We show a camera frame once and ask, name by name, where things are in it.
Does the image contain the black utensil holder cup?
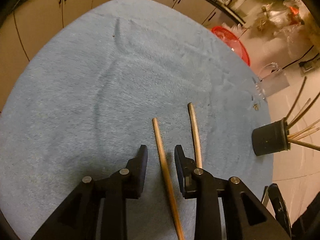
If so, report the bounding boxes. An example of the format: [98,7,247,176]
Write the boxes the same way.
[252,118,291,156]

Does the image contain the blue towel mat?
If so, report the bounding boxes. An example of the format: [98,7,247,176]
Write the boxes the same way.
[1,0,273,239]

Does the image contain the clear glass mug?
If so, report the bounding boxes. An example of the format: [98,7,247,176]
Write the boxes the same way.
[255,62,289,101]

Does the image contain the black power cable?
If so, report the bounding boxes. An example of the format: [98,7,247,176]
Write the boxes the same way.
[282,45,315,70]

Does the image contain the wooden chopstick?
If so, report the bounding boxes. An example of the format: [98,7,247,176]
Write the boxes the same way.
[285,76,307,120]
[152,118,185,240]
[289,98,311,125]
[288,139,320,151]
[286,92,320,131]
[288,119,320,138]
[188,102,202,168]
[289,127,320,140]

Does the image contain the red plastic basket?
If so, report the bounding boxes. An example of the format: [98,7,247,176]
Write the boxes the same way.
[211,26,251,67]

